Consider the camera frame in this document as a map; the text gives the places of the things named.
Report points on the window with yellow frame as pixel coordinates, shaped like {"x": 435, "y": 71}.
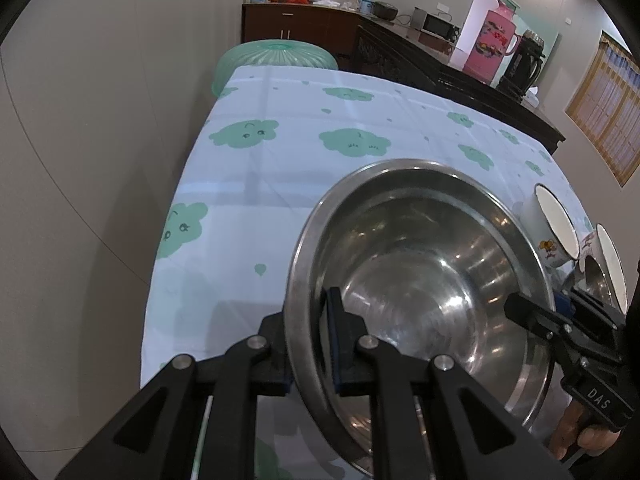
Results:
{"x": 606, "y": 108}

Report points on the small stainless steel bowl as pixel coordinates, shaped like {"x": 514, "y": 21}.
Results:
{"x": 587, "y": 276}

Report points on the reddish-brown wooden cabinet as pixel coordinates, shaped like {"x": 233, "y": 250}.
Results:
{"x": 334, "y": 30}

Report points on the microwave oven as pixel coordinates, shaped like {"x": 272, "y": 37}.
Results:
{"x": 440, "y": 27}

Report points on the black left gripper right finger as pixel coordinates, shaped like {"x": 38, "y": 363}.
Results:
{"x": 429, "y": 419}

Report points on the dark carved wooden sideboard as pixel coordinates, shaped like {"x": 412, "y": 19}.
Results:
{"x": 382, "y": 52}

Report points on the black thermos flask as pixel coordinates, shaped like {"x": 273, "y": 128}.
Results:
{"x": 525, "y": 66}

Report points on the white enamel bowl with flowers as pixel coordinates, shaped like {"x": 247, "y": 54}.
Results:
{"x": 549, "y": 228}

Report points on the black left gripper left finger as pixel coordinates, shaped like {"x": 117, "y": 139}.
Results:
{"x": 193, "y": 418}

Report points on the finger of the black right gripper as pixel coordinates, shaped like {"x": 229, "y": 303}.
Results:
{"x": 545, "y": 317}

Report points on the large stainless steel bowl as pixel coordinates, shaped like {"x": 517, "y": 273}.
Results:
{"x": 426, "y": 256}

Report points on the pink thermos flask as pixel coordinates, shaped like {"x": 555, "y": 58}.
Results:
{"x": 496, "y": 40}

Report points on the person's right hand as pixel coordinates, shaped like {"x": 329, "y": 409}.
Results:
{"x": 573, "y": 429}

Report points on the small white enamel bowl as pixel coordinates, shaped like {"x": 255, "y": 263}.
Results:
{"x": 600, "y": 245}

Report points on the green plastic stool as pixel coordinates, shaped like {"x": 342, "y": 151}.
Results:
{"x": 270, "y": 52}

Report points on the black rice cooker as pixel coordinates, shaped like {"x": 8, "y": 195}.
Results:
{"x": 384, "y": 11}

